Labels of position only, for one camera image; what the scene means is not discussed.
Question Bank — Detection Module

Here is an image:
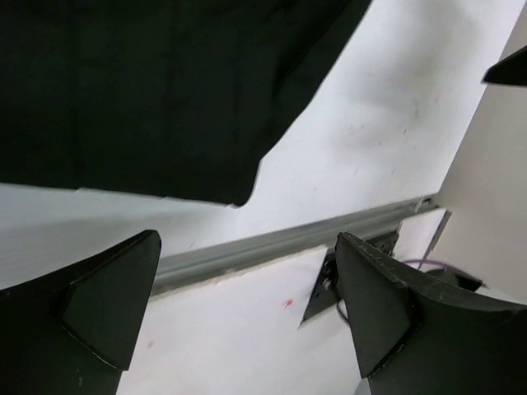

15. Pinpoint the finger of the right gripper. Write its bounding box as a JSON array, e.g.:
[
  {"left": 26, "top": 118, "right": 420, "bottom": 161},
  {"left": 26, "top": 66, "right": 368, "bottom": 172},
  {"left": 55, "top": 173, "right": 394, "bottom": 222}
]
[{"left": 483, "top": 46, "right": 527, "bottom": 87}]

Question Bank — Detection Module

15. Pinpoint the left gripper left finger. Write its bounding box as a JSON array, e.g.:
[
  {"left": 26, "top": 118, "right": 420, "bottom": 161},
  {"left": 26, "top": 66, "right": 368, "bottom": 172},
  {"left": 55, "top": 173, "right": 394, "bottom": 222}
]
[{"left": 1, "top": 230, "right": 161, "bottom": 394}]

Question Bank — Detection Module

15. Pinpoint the front aluminium rail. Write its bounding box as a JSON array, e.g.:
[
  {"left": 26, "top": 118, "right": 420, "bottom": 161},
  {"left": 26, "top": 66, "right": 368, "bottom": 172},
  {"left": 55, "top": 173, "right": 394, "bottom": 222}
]
[{"left": 152, "top": 197, "right": 438, "bottom": 295}]

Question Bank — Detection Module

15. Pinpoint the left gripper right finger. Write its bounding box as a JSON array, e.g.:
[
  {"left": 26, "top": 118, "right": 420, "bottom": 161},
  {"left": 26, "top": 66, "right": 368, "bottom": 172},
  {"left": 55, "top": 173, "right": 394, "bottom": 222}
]
[{"left": 335, "top": 233, "right": 526, "bottom": 395}]

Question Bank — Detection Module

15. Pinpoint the black pleated skirt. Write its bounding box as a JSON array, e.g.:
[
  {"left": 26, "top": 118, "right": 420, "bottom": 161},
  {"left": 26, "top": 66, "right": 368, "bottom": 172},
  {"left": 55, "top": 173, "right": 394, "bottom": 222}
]
[{"left": 1, "top": 0, "right": 370, "bottom": 206}]

